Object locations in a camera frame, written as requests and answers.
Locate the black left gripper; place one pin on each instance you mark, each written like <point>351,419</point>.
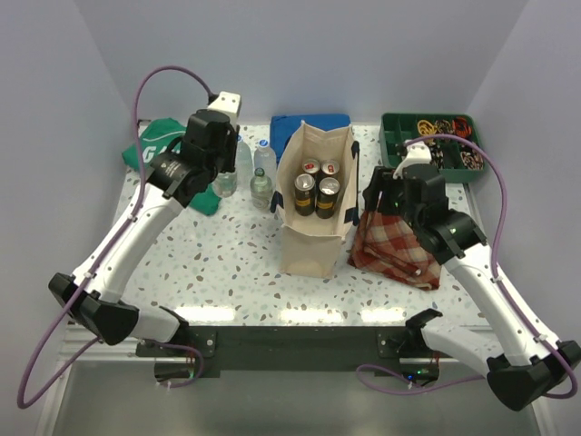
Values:
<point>231,141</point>

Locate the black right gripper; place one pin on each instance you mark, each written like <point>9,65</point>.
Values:
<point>381,181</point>

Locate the green cap soda bottle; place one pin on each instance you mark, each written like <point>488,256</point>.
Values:
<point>261,190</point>

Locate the beige canvas tote bag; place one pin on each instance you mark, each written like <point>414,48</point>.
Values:
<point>310,245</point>

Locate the Pocari Sweat bottle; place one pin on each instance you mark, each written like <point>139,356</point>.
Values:
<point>243,164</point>
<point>265,158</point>

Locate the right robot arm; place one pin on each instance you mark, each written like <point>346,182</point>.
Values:
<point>526,360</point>

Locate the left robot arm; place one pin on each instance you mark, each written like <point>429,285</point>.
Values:
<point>92,294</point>

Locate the black can silver tab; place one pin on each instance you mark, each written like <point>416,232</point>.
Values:
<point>327,196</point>

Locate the red tab can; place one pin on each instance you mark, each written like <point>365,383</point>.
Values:
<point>311,166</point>
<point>329,168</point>

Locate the red plaid cloth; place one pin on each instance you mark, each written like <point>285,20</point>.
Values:
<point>386,245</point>

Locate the black can foil top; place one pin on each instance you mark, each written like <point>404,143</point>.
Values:
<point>305,194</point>

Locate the green Guess t-shirt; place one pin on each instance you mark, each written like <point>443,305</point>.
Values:
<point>154,140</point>

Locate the green compartment tray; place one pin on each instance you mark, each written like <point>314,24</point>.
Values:
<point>456,161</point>

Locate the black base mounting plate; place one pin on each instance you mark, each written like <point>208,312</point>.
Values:
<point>300,348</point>

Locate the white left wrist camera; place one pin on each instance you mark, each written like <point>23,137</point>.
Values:
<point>229,104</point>

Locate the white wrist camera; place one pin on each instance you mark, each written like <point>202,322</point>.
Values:
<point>229,104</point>
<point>417,152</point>

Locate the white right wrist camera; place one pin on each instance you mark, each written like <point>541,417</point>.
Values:
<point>417,152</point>

